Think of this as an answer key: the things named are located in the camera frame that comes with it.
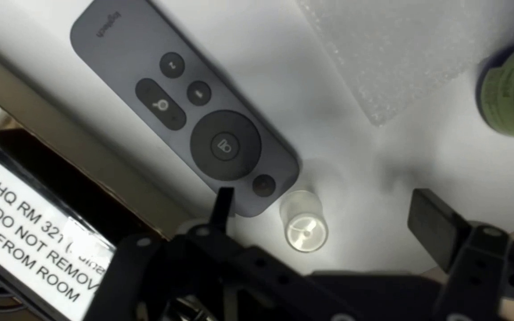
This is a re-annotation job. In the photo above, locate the dark grey remote control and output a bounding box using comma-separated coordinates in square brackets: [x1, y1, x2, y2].
[69, 0, 299, 218]

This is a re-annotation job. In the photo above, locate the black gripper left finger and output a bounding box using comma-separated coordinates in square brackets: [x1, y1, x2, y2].
[208, 187, 233, 232]

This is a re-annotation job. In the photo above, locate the black labelled device in box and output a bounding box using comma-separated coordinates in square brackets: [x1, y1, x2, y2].
[0, 153, 128, 321]

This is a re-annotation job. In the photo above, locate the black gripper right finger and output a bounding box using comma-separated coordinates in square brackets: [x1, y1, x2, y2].
[406, 189, 470, 273]

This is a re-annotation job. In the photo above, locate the white foam sheet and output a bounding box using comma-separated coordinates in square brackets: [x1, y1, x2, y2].
[296, 0, 514, 125]

